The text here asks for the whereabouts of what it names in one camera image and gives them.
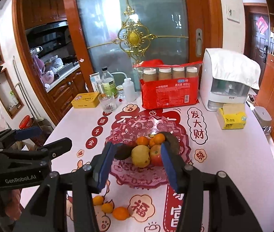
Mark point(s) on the dark entry door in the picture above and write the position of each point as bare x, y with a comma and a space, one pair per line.
258, 53

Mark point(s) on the white cloth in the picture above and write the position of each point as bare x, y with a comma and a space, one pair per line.
233, 65

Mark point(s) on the red container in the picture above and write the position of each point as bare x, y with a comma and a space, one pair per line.
26, 123

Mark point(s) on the glass tumbler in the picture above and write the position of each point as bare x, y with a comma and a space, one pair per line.
107, 104

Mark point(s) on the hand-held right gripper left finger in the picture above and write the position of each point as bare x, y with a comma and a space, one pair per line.
104, 169

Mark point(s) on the wooden upper kitchen cabinet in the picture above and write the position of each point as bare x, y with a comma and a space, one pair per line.
42, 7

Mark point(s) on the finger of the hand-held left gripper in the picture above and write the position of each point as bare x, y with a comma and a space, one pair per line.
28, 133
54, 146

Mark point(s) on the pink plastic bag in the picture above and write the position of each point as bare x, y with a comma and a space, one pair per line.
47, 76

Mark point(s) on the white carton box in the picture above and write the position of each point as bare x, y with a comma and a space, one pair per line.
95, 81

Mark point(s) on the grey round device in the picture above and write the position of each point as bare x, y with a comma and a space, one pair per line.
262, 114

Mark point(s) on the orange tangerine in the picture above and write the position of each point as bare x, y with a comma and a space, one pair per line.
120, 213
107, 207
143, 141
160, 138
152, 143
98, 200

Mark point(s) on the red paper cup package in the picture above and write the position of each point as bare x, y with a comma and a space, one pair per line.
168, 94

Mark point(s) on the yellow tissue box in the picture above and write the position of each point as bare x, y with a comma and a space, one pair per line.
231, 118

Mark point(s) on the black range hood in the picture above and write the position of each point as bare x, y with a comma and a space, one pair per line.
47, 37

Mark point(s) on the yellow pear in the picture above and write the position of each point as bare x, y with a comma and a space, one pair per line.
140, 156

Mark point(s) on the white countertop appliance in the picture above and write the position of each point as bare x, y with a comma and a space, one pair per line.
209, 87

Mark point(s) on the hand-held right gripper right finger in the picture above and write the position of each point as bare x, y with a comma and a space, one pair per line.
169, 169

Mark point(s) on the white squeeze bottle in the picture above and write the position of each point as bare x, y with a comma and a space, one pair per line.
129, 89

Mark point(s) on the pink glass fruit bowl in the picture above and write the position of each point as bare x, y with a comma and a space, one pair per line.
137, 176

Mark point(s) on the red apple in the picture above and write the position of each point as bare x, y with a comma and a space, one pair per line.
155, 158

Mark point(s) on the person's left hand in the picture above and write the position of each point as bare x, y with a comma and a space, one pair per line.
12, 200

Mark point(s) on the red door decoration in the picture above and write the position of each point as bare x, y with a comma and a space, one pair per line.
262, 25

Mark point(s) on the glass sliding door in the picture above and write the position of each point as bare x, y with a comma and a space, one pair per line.
151, 17

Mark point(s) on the white wall switch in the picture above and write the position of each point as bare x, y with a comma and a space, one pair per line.
233, 13

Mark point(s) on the wooden side cabinet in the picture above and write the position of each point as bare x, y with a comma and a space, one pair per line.
272, 89

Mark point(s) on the small glass jar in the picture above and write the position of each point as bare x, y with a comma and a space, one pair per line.
120, 92

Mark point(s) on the clear bottle green label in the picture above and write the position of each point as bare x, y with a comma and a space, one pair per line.
107, 84

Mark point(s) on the yellow tin box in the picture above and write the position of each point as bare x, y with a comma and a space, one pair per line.
84, 100

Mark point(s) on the wooden kitchen cabinet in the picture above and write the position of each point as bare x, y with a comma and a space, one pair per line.
61, 91
42, 7

